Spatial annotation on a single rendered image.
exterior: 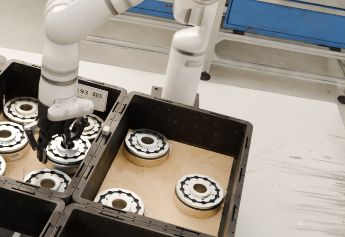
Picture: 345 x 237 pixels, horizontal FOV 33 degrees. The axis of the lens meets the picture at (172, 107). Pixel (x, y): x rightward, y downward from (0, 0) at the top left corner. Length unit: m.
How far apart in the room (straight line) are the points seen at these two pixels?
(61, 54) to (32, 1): 2.81
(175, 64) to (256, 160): 0.36
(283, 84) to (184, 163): 2.18
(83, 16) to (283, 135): 0.90
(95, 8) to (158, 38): 2.62
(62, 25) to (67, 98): 0.16
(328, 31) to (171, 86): 1.85
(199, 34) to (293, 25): 1.79
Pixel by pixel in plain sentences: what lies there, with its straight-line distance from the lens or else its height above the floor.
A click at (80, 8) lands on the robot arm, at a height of 1.23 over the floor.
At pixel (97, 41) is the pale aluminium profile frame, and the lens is 3.25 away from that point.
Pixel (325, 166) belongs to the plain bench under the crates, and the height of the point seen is 0.70.
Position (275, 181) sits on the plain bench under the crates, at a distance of 1.58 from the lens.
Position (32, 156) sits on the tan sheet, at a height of 0.83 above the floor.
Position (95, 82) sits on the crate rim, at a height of 0.93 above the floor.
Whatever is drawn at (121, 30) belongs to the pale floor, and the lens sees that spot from 3.66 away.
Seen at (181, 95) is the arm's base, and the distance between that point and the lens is 1.53.
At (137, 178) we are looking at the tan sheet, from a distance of 1.28.
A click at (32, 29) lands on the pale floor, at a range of 3.56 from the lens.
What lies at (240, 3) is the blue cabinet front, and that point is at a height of 0.47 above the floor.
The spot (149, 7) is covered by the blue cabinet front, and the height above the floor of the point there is 0.36.
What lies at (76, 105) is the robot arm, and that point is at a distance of 1.11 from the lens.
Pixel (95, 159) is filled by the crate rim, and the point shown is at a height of 0.93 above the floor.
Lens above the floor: 1.67
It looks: 34 degrees down
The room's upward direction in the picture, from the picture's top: 12 degrees clockwise
